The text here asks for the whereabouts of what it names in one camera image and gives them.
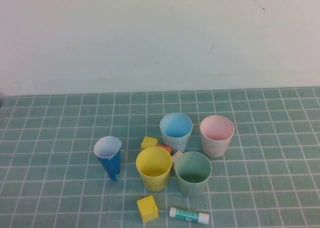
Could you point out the light blue plastic cup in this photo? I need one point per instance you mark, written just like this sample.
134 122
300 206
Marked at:
175 143

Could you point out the white green glue stick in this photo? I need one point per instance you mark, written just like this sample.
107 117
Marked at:
188 215

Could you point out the orange wooden cube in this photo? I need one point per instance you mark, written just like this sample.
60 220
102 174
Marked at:
163 148

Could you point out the yellow plastic cup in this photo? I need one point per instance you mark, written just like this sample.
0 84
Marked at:
153 180

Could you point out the pink plastic cup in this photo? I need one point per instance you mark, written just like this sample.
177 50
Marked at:
216 147

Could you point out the yellow wooden cube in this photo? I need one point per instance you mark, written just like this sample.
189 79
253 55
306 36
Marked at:
148 142
147 210

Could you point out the green grid cutting mat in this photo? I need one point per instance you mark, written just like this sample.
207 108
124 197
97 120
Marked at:
275 163

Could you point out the cream wooden cube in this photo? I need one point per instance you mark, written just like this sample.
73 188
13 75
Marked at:
176 156

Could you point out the blue paper cone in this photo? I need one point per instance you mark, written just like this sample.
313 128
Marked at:
110 165

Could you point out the green plastic cup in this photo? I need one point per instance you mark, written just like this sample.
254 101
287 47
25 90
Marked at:
192 188

